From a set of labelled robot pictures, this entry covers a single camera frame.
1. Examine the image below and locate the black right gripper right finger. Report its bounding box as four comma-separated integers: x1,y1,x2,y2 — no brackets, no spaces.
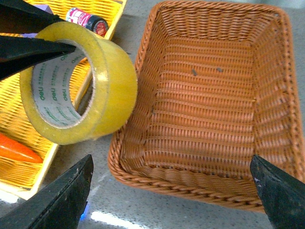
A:
250,155,305,229

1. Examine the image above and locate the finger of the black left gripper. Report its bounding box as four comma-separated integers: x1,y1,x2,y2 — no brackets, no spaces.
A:
0,36,76,80
0,0,64,34

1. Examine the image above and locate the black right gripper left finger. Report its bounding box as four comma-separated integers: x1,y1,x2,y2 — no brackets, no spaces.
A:
0,154,94,229

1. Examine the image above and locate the yellow packing tape roll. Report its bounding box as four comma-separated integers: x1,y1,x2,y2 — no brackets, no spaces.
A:
20,21,137,145

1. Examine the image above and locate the yellow woven basket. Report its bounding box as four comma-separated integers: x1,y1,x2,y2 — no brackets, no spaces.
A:
0,0,126,200

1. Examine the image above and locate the brown wicker basket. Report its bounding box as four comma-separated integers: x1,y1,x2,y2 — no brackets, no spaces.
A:
108,1,305,212

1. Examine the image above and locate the purple foam block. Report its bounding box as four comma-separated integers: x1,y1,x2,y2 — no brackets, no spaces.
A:
21,4,53,38

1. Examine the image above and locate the orange toy carrot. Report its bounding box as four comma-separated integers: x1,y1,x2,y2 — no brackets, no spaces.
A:
0,134,43,164

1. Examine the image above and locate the small red labelled jar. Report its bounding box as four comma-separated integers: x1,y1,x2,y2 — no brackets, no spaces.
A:
66,8,109,37

